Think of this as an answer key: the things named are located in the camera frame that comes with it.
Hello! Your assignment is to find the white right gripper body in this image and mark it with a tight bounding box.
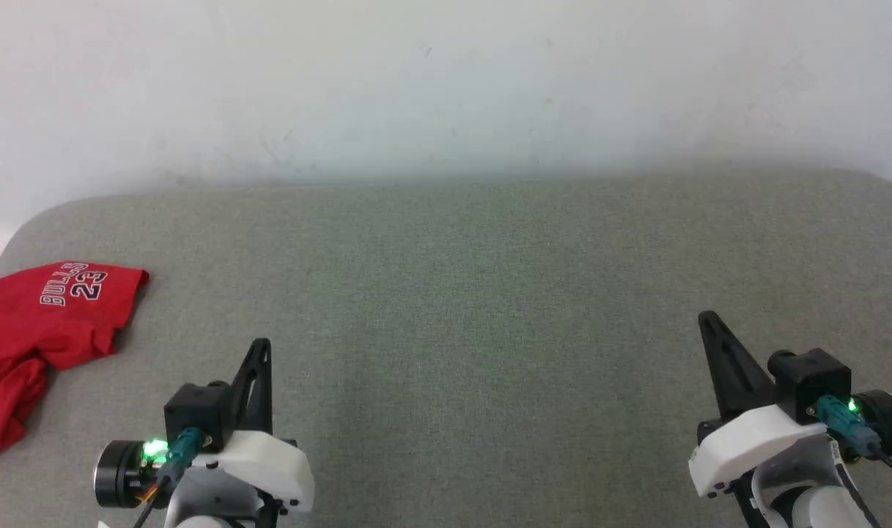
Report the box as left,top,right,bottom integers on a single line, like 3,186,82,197
688,403,833,499

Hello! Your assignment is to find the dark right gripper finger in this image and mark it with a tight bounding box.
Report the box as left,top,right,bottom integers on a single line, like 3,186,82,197
697,310,778,423

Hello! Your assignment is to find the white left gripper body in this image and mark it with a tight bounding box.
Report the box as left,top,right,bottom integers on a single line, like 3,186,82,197
193,430,317,515

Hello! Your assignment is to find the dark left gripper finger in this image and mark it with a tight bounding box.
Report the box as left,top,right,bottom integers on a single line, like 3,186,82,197
228,338,273,435

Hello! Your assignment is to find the red Bulls 23 garment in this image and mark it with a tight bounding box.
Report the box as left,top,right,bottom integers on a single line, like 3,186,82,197
0,262,151,464

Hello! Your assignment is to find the black right cylinder green light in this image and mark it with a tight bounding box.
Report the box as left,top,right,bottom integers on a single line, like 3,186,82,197
851,389,892,464

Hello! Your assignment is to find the black cylinder green light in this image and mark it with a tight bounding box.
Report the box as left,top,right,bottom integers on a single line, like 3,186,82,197
93,439,170,509
851,389,892,464

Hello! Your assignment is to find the black left cylinder green light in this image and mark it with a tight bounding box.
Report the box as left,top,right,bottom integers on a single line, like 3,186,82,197
93,439,170,509

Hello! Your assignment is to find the grey fabric sofa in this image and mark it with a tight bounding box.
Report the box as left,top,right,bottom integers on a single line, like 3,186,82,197
0,169,892,528

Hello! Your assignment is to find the left teal plug black cable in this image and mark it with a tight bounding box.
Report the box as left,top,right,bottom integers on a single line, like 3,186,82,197
133,428,207,528

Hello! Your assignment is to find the teal plug black cable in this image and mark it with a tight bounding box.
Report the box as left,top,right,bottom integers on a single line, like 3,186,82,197
815,395,892,486
133,428,207,528

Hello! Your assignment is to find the right teal plug black cable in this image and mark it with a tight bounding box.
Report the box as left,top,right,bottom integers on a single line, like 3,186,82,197
815,395,892,486

